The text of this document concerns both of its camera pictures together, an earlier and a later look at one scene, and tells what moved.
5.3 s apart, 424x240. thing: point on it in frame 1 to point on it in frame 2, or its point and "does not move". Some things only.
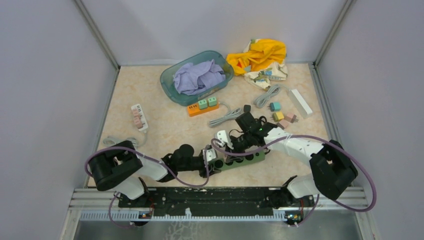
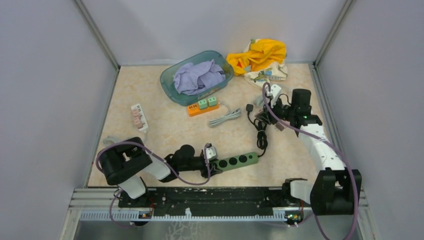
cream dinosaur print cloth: [261, 78] does not move
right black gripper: [232, 140] to [268, 116]
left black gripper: [206, 172] does not move
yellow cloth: [262, 53] does not move
